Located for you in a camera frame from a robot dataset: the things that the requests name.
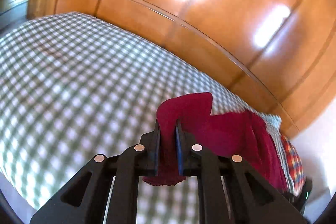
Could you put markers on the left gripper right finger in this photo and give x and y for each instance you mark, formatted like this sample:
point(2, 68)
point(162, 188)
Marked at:
point(229, 189)

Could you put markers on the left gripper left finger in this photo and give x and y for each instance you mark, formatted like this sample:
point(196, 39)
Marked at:
point(105, 190)

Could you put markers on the dark red garment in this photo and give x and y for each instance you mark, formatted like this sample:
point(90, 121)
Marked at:
point(225, 135)

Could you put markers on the multicolour plaid pillow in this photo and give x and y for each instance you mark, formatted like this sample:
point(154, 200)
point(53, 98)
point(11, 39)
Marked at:
point(293, 167)

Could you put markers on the green checked bedspread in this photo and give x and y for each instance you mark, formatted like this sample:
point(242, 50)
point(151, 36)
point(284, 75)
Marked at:
point(73, 86)

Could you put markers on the glossy wooden wardrobe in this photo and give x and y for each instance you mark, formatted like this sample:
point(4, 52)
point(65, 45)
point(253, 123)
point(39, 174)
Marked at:
point(277, 55)

